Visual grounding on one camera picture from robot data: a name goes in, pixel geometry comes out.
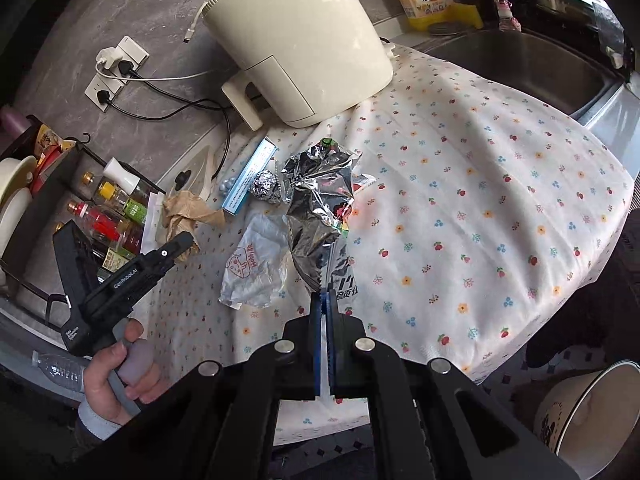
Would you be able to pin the white wall socket upper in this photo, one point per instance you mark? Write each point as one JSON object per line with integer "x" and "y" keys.
{"x": 126, "y": 51}

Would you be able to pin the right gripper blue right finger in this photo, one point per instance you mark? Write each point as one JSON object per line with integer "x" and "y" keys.
{"x": 331, "y": 315}

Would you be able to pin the red cap sauce bottle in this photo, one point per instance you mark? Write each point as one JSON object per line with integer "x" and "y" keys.
{"x": 108, "y": 227}

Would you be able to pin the cream air fryer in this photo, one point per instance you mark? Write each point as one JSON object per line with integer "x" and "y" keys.
{"x": 309, "y": 59}

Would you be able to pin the brown paper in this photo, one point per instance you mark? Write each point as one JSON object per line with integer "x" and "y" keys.
{"x": 184, "y": 212}

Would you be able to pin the crumpled foil ball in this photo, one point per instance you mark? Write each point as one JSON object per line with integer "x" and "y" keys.
{"x": 266, "y": 187}

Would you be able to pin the black condiment rack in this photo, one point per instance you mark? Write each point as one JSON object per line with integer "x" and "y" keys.
{"x": 33, "y": 235}

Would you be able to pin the cream trash bin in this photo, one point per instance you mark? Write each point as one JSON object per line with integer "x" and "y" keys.
{"x": 585, "y": 420}

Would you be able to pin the silver foil snack bag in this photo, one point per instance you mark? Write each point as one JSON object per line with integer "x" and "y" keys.
{"x": 320, "y": 186}

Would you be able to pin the white wall socket lower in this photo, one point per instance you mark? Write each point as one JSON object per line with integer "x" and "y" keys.
{"x": 102, "y": 90}

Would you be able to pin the floral white tablecloth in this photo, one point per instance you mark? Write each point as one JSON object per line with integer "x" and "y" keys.
{"x": 488, "y": 210}

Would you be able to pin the white cap oil bottle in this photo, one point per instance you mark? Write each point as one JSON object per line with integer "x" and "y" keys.
{"x": 126, "y": 180}

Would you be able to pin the black dish rack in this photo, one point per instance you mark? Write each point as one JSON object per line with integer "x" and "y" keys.
{"x": 595, "y": 16}

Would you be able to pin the clear plastic water bottle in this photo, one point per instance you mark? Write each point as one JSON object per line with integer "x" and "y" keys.
{"x": 64, "y": 372}

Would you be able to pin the yellow cap green bottle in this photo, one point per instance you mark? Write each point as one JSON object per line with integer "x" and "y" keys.
{"x": 119, "y": 200}

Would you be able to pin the white wall socket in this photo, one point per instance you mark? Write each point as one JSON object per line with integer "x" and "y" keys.
{"x": 102, "y": 90}
{"x": 126, "y": 51}

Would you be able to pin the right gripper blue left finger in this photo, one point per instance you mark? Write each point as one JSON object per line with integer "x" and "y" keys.
{"x": 314, "y": 333}

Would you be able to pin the pink small bottle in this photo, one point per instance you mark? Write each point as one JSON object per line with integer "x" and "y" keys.
{"x": 507, "y": 21}

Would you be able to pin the white bowl stack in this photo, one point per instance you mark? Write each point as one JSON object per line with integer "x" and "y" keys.
{"x": 16, "y": 177}

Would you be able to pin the white printed paper bag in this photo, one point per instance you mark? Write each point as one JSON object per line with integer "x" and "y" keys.
{"x": 256, "y": 272}

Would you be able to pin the stainless steel sink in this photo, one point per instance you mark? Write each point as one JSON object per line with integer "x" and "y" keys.
{"x": 533, "y": 64}

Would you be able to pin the silver pill blister pack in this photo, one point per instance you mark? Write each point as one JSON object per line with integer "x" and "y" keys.
{"x": 226, "y": 186}

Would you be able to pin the blue white cardboard box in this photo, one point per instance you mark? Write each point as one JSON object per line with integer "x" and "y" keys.
{"x": 257, "y": 162}

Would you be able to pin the person's left hand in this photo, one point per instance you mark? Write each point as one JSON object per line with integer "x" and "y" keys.
{"x": 113, "y": 380}

